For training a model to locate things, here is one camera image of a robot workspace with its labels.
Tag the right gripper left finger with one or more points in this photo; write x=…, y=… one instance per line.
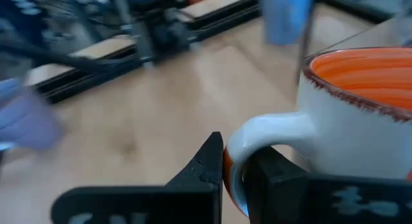
x=161, y=201

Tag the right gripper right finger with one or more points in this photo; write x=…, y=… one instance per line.
x=289, y=198

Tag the white mug orange inside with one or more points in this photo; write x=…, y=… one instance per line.
x=338, y=146

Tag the purple and white mug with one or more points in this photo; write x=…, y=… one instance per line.
x=25, y=121

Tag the plain lavender mug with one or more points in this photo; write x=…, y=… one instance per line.
x=283, y=18

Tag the wooden shelf black metal frame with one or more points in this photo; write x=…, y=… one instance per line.
x=302, y=50

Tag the black aluminium table frame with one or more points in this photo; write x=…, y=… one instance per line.
x=80, y=76

